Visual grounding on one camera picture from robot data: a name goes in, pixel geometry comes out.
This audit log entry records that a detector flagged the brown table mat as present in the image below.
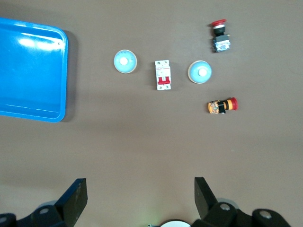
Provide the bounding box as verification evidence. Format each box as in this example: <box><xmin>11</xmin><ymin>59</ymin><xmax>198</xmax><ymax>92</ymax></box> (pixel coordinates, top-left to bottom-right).
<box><xmin>0</xmin><ymin>0</ymin><xmax>303</xmax><ymax>227</ymax></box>

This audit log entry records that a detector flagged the light blue desk bell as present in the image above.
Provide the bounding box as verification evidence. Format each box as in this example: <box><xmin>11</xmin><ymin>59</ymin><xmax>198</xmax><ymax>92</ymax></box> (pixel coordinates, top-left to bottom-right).
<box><xmin>113</xmin><ymin>49</ymin><xmax>138</xmax><ymax>74</ymax></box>
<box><xmin>187</xmin><ymin>60</ymin><xmax>213</xmax><ymax>85</ymax></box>

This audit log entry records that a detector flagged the blue black emergency stop button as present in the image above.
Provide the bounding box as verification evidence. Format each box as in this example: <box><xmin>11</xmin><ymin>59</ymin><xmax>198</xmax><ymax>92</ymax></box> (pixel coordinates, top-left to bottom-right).
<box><xmin>210</xmin><ymin>18</ymin><xmax>232</xmax><ymax>53</ymax></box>

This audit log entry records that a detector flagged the blue plastic tray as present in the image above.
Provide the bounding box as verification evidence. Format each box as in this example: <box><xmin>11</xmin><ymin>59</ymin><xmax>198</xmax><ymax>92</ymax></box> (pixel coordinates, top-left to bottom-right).
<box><xmin>0</xmin><ymin>17</ymin><xmax>69</xmax><ymax>123</ymax></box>

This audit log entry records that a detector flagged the white red circuit breaker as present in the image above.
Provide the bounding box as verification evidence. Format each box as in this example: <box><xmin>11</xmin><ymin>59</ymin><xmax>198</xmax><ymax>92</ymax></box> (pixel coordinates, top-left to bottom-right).
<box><xmin>154</xmin><ymin>59</ymin><xmax>172</xmax><ymax>91</ymax></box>

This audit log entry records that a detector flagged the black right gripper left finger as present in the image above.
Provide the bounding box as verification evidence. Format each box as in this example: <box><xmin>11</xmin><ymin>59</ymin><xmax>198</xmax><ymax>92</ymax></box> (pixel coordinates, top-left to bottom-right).
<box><xmin>30</xmin><ymin>178</ymin><xmax>89</xmax><ymax>227</ymax></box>

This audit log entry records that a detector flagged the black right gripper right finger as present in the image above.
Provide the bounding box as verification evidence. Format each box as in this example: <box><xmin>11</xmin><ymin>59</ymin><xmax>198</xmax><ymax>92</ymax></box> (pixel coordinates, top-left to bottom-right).
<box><xmin>193</xmin><ymin>176</ymin><xmax>239</xmax><ymax>227</ymax></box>

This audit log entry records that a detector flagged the orange emergency stop button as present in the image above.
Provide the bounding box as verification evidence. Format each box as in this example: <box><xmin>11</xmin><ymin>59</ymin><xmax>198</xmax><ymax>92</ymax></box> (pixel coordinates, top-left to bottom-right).
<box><xmin>207</xmin><ymin>96</ymin><xmax>238</xmax><ymax>115</ymax></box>

